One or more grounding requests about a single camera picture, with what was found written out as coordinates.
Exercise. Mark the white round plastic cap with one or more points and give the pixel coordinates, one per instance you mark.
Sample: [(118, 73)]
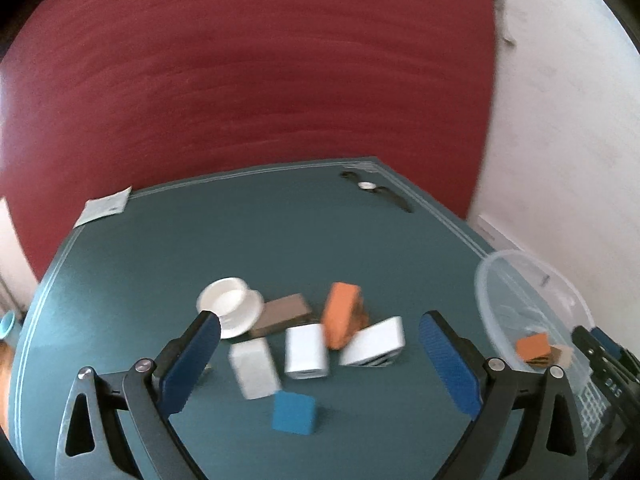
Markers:
[(227, 300)]

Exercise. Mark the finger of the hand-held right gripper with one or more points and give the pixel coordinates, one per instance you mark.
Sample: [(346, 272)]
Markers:
[(584, 339), (607, 340)]

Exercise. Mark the blue cube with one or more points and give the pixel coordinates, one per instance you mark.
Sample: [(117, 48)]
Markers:
[(294, 412)]

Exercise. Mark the orange object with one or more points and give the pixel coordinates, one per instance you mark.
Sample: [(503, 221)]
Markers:
[(5, 375)]

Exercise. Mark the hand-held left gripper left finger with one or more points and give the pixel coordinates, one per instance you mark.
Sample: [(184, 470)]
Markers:
[(192, 360)]

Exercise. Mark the white power adapter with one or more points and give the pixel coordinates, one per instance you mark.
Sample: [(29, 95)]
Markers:
[(372, 340), (305, 347)]

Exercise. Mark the black wristwatch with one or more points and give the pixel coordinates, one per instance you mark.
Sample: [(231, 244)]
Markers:
[(368, 186)]

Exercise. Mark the white rectangular block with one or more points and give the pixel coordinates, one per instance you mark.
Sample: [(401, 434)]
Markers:
[(252, 367)]

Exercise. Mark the red carpet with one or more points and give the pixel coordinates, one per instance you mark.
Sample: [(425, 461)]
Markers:
[(250, 60)]

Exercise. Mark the clear plastic bowl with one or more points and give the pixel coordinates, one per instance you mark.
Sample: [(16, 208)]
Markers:
[(505, 285)]

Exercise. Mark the orange block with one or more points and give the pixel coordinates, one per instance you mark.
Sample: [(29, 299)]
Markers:
[(337, 317), (532, 346)]

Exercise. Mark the teal desk mat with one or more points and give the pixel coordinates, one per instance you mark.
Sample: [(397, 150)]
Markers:
[(250, 235)]

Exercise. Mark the light blue round object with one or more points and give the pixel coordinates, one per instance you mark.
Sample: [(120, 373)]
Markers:
[(7, 322)]

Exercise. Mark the brown rectangular block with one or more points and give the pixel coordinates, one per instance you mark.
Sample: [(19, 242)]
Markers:
[(282, 312)]

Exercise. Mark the white paper card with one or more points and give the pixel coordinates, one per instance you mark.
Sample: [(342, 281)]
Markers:
[(102, 206)]

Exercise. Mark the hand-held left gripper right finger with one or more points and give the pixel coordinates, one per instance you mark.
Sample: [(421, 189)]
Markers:
[(450, 370)]

